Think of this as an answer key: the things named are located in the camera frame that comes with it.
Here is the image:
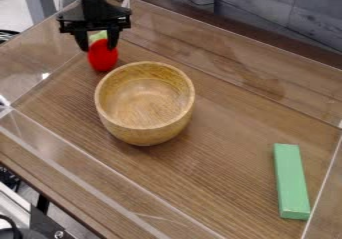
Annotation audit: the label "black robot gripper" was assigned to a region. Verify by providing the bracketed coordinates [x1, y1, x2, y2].
[56, 3, 130, 52]

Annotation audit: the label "red plush strawberry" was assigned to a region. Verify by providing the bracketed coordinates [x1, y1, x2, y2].
[86, 31, 118, 72]

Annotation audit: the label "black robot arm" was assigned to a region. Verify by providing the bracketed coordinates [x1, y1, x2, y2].
[56, 0, 132, 52]

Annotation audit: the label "light wooden bowl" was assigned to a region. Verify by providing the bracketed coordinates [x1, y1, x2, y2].
[93, 61, 194, 146]

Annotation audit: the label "black clamp with bolt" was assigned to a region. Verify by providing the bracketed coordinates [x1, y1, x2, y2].
[29, 206, 76, 239]

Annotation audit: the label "green rectangular block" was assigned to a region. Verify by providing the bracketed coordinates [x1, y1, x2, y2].
[273, 143, 311, 220]

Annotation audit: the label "clear acrylic enclosure walls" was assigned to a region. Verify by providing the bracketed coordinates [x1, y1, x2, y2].
[0, 0, 342, 239]

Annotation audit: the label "black cable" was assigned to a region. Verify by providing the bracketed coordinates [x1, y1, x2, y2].
[0, 214, 22, 239]

